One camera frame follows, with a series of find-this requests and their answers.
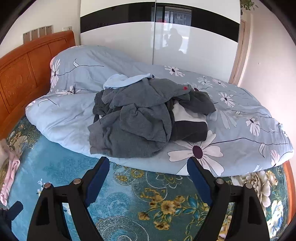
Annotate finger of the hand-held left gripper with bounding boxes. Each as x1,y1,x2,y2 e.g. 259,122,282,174
4,201,24,224

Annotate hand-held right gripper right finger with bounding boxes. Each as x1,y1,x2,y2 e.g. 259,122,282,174
187,157,271,241

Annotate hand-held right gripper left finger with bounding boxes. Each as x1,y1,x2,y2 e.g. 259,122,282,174
26,157,110,241

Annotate light blue printed sweatshirt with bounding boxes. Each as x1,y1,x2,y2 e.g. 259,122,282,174
103,73,156,90

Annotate pile of grey clothes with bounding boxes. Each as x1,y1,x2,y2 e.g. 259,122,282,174
88,78,216,158

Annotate pink cloth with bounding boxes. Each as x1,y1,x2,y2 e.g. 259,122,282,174
0,139,21,205

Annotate teal floral bedsheet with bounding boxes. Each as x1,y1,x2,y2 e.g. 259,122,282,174
0,115,289,241

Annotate dark grey garment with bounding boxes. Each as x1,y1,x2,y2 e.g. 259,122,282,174
172,120,208,142

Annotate white garment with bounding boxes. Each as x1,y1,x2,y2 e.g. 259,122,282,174
173,102,207,123

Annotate orange wooden headboard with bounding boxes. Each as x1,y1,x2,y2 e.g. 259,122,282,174
0,30,77,139

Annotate white and black wardrobe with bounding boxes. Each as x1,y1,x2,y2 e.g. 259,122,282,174
80,0,241,82

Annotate green plant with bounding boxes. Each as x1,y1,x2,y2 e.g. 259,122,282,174
239,0,258,15

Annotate orange wooden bed frame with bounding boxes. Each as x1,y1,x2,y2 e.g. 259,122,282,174
284,160,296,186

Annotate light wooden door frame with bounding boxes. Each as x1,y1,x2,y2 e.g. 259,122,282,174
228,19,251,87

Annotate grey wall switch panel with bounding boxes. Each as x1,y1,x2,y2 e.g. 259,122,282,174
23,25,54,43

